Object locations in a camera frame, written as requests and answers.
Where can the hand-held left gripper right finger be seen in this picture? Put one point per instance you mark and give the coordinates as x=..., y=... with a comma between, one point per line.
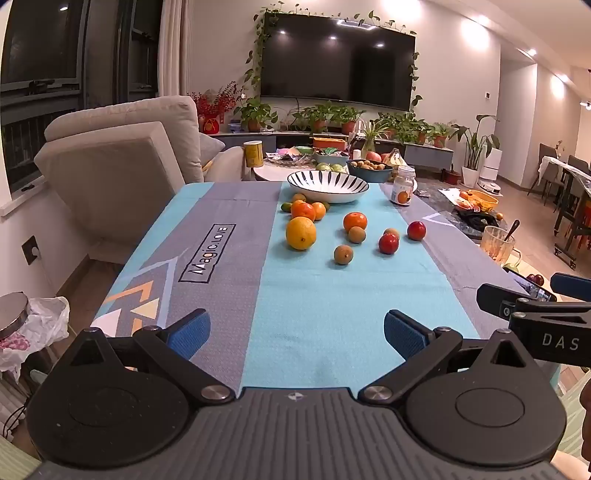
x=401, y=332

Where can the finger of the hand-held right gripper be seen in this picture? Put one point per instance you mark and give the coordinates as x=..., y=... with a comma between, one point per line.
x=570, y=282
x=491, y=297

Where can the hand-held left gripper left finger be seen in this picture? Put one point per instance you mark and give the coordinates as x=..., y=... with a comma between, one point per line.
x=189, y=330

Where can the red apple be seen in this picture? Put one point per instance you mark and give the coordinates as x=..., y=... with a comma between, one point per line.
x=416, y=230
x=373, y=157
x=388, y=243

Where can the brown kiwi fruit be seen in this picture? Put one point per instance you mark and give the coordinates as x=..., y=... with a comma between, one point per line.
x=356, y=235
x=392, y=231
x=343, y=254

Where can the orange mandarin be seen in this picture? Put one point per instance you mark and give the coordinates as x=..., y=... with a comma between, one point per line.
x=355, y=220

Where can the large yellow orange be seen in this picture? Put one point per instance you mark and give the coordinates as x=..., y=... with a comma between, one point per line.
x=301, y=233

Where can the black striped white bowl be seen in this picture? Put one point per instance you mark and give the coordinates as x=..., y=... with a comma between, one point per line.
x=328, y=187

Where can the smartphone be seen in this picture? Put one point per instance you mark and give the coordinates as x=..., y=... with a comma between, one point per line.
x=535, y=287

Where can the glass mug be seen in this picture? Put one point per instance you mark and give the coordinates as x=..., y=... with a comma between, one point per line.
x=496, y=247

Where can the metal spoon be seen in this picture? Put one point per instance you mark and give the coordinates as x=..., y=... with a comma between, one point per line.
x=511, y=229

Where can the black cloth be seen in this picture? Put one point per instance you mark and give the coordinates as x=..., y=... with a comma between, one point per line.
x=478, y=221

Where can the yellow plastic basket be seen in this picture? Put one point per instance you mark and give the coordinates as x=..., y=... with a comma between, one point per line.
x=481, y=201

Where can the dining table with cover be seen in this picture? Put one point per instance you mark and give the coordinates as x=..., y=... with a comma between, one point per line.
x=572, y=184

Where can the blue grey printed table mat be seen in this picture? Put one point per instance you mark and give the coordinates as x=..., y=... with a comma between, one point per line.
x=300, y=300

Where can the white robot vacuum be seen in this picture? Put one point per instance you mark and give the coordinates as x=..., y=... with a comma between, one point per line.
x=490, y=184

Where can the grey dining chair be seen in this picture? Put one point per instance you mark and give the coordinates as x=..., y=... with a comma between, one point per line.
x=545, y=170

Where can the white robot vacuum dock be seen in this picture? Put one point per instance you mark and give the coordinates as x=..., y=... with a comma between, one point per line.
x=491, y=161

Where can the glass jar with orange label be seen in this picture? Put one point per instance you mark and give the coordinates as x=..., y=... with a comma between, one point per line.
x=403, y=184

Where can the round orange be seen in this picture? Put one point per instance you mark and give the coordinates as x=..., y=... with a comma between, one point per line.
x=319, y=210
x=303, y=210

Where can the tall plant in white pot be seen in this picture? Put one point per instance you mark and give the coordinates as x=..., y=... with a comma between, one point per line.
x=475, y=147

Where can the white plastic bag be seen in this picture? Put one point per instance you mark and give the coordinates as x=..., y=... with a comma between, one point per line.
x=37, y=325

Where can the grey television cabinet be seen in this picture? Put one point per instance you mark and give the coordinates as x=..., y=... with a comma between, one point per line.
x=425, y=154

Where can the blue bowl of longans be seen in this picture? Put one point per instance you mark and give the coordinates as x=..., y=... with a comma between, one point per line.
x=369, y=171

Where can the bunch of bananas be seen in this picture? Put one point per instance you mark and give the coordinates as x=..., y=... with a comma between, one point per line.
x=396, y=159

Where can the small yellow-brown fruit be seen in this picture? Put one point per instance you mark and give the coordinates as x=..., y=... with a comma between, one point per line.
x=299, y=197

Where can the potted green plant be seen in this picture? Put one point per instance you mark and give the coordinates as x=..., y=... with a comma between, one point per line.
x=418, y=131
x=441, y=134
x=318, y=117
x=347, y=119
x=254, y=113

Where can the green apple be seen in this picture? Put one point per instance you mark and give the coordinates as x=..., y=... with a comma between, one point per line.
x=338, y=168
x=323, y=167

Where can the beige sofa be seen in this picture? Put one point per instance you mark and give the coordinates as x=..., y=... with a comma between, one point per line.
x=124, y=166

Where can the metal lid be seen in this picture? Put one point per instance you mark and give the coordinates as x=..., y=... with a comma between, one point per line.
x=11, y=314

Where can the grey sofa cushion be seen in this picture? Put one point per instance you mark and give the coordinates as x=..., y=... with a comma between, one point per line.
x=210, y=148

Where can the yellow can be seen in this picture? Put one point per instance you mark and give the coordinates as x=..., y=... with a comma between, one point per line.
x=253, y=153

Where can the teal bowl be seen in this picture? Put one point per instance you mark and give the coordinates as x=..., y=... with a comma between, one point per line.
x=330, y=158

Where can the glass tray of snacks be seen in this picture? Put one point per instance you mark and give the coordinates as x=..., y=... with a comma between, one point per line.
x=288, y=159

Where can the spider plant in vase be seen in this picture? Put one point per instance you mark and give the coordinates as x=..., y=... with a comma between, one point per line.
x=371, y=136

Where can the orange box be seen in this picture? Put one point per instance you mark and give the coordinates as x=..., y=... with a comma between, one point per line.
x=328, y=142

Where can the red ornament vase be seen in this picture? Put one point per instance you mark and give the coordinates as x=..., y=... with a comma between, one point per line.
x=211, y=124

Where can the red flower arrangement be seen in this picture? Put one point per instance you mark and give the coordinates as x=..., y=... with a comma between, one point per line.
x=213, y=102

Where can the trailing vine plant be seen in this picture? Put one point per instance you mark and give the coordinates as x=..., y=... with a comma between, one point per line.
x=255, y=55

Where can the window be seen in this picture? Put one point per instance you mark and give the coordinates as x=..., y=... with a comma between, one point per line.
x=46, y=69

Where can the wall outlet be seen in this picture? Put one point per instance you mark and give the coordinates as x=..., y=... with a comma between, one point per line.
x=31, y=250

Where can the wall-mounted television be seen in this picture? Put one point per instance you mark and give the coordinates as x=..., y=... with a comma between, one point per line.
x=336, y=60

